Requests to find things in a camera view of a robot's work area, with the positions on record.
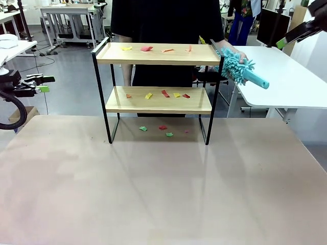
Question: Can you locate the black corrugated cable hose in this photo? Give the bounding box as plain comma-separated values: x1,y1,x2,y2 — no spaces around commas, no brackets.
0,90,28,130

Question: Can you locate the black tripod pole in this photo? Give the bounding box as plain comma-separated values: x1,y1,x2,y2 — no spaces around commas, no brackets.
17,0,34,42

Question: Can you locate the two-tier wooden shelf black frame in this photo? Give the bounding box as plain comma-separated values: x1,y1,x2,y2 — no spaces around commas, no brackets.
90,37,225,145

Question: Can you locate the person in black shirt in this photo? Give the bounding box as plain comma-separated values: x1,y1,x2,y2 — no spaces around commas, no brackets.
110,0,225,118

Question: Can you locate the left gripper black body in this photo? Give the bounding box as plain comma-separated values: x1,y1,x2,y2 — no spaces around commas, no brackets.
0,70,22,91

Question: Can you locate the white workbench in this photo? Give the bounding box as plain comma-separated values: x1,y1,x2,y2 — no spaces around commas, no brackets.
0,9,28,40

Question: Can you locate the person in blue trousers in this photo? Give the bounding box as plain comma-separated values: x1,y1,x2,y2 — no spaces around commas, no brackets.
228,0,261,46

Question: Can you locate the person's left hand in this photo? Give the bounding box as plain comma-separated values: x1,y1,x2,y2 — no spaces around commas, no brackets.
228,45,248,64

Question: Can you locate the brown cardboard panel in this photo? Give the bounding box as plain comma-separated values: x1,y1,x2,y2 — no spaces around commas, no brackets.
285,5,309,57

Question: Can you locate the person's right forearm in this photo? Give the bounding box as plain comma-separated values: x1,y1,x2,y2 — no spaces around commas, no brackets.
120,34,134,87

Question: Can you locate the white cloth bundle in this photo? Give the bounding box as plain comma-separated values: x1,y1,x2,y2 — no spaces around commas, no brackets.
0,34,19,49

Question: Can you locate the black monitor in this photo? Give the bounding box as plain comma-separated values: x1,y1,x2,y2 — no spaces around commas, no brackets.
256,7,292,51

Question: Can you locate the cardboard box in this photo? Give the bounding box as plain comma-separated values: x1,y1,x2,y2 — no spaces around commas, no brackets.
8,106,39,133

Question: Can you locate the large white table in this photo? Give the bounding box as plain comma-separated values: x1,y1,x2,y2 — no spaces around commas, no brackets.
224,45,327,126

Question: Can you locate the person's left forearm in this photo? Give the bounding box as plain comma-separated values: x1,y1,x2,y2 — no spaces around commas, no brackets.
216,38,233,51

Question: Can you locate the teal chenille duster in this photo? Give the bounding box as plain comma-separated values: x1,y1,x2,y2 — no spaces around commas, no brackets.
214,46,270,90

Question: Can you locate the wood-top white-frame table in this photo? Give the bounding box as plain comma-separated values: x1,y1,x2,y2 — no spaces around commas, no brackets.
40,3,107,50

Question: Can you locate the small white table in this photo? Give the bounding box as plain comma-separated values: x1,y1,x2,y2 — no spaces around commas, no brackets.
0,40,38,63

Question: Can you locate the black chair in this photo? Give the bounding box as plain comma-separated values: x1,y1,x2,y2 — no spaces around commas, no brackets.
192,65,230,86

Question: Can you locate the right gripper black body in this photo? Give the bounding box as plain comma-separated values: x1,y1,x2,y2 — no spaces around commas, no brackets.
308,0,327,29

